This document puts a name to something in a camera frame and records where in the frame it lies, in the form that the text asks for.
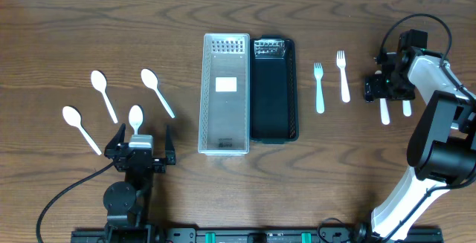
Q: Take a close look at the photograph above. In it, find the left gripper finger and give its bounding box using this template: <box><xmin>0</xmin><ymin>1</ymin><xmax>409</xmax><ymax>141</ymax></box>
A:
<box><xmin>164</xmin><ymin>126</ymin><xmax>175</xmax><ymax>157</ymax></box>
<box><xmin>105</xmin><ymin>123</ymin><xmax>126</xmax><ymax>150</ymax></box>

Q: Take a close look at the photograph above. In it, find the white fork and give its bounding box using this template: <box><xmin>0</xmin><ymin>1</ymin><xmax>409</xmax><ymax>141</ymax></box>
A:
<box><xmin>336</xmin><ymin>51</ymin><xmax>350</xmax><ymax>103</ymax></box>
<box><xmin>402</xmin><ymin>100</ymin><xmax>412</xmax><ymax>117</ymax></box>

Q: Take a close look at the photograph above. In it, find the white spoon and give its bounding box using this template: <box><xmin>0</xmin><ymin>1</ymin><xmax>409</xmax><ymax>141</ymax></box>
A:
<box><xmin>62</xmin><ymin>106</ymin><xmax>102</xmax><ymax>155</ymax></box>
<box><xmin>379</xmin><ymin>98</ymin><xmax>390</xmax><ymax>125</ymax></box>
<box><xmin>91</xmin><ymin>70</ymin><xmax>118</xmax><ymax>123</ymax></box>
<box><xmin>141</xmin><ymin>68</ymin><xmax>176</xmax><ymax>118</ymax></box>
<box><xmin>129</xmin><ymin>105</ymin><xmax>144</xmax><ymax>135</ymax></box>

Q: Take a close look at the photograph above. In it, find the pale blue plastic fork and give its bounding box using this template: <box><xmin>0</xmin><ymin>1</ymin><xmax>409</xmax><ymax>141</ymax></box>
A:
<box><xmin>314</xmin><ymin>62</ymin><xmax>325</xmax><ymax>114</ymax></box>

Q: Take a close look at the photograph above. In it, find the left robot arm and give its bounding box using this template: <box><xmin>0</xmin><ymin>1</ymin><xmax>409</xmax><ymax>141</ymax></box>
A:
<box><xmin>103</xmin><ymin>124</ymin><xmax>176</xmax><ymax>242</ymax></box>

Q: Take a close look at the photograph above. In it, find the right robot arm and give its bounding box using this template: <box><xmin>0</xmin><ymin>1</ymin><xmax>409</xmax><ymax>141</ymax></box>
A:
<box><xmin>353</xmin><ymin>29</ymin><xmax>475</xmax><ymax>242</ymax></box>

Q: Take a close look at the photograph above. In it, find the clear plastic basket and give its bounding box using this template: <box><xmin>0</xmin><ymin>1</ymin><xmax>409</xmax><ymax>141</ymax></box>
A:
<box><xmin>198</xmin><ymin>33</ymin><xmax>250</xmax><ymax>156</ymax></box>

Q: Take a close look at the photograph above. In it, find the black plastic basket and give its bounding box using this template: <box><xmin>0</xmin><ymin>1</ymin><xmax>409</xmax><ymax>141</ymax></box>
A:
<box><xmin>250</xmin><ymin>36</ymin><xmax>299</xmax><ymax>144</ymax></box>

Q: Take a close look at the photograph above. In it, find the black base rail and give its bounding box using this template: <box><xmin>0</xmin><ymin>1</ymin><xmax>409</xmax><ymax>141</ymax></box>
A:
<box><xmin>70</xmin><ymin>227</ymin><xmax>444</xmax><ymax>243</ymax></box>

